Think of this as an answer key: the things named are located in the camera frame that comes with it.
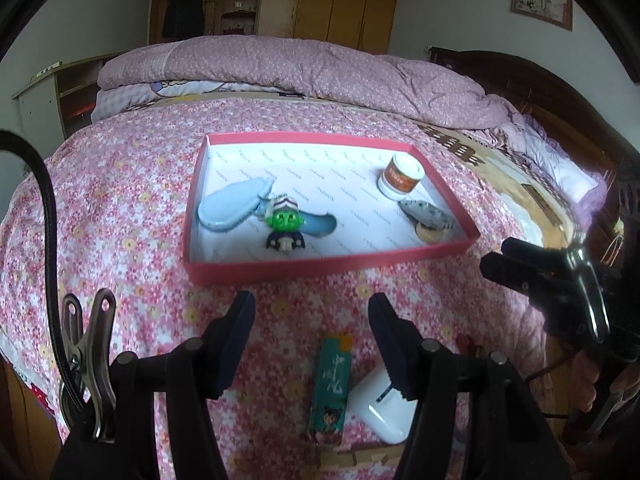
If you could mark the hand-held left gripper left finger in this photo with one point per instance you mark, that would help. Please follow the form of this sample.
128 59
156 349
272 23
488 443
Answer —
240 340

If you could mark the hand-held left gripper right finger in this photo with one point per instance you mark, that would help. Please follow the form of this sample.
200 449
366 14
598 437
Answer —
395 355

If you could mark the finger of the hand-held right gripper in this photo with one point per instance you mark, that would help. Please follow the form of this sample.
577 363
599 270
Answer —
515 280
535 255

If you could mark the white power bank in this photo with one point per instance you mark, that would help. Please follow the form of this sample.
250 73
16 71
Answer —
380 410

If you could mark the green printed lighter pack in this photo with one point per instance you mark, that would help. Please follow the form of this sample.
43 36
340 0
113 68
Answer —
327 390

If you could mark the red cardboard box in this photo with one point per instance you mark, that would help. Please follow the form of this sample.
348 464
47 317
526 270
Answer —
300 267

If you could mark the round wooden disc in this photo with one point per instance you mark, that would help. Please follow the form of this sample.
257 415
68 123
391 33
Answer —
429 234

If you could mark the green faced toy figure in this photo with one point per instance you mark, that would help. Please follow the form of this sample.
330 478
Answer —
282 220

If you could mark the light blue oval case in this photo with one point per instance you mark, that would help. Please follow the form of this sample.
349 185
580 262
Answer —
227 207

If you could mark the blue curved plastic holder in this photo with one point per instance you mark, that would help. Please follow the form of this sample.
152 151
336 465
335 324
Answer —
322 224

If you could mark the white jar with orange label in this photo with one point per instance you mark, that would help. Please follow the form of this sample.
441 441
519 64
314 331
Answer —
400 176

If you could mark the person's right hand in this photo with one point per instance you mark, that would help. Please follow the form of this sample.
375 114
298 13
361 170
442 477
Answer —
585 385

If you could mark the metal spring clip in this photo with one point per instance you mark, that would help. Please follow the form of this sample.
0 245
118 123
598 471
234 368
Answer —
592 300
90 350

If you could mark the golden satin pillow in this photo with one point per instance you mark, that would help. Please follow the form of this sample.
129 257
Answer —
540 205

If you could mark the lavender ruffled pillow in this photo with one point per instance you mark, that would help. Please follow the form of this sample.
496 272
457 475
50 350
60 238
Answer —
565 165

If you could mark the dark wooden headboard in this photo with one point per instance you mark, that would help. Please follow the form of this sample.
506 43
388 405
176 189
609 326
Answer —
550 85

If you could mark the pink floral bedsheet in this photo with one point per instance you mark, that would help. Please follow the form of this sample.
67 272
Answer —
125 185

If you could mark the cartoon print blanket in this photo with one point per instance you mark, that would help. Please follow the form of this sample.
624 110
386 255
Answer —
150 92

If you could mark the pink dotted quilt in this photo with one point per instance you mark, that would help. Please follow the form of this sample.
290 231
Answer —
300 65

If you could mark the pale wooden nightstand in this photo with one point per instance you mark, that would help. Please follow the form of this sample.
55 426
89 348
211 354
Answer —
35 105

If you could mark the wooden wardrobe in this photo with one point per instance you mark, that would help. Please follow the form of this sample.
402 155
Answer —
330 0

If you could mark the dark hanging coat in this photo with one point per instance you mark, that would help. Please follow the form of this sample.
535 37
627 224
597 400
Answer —
182 10

